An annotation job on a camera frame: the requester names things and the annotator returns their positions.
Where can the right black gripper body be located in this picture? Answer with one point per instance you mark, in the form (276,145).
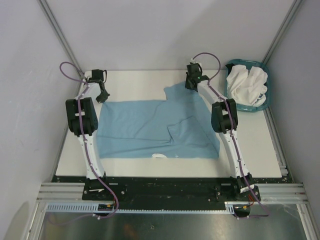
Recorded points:
(188,83)

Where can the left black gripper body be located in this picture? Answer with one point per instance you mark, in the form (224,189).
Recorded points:
(102,97)

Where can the light blue t shirt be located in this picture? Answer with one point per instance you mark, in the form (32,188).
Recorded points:
(177,127)

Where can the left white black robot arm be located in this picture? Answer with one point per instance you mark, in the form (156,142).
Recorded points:
(83,122)

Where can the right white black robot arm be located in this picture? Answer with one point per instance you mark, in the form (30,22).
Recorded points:
(224,121)

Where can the black t shirt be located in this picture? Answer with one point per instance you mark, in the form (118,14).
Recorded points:
(229,67)

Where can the white t shirt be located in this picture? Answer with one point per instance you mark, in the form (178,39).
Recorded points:
(247,87)

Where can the left aluminium frame post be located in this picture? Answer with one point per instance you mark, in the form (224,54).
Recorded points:
(50,16)

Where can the aluminium frame post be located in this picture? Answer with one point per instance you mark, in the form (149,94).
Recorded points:
(284,27)
(50,16)

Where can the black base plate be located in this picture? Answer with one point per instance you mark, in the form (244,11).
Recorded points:
(126,188)

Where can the right aluminium frame post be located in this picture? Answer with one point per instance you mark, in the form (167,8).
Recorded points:
(284,27)

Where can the aluminium front rail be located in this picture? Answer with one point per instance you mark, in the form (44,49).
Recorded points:
(271,193)

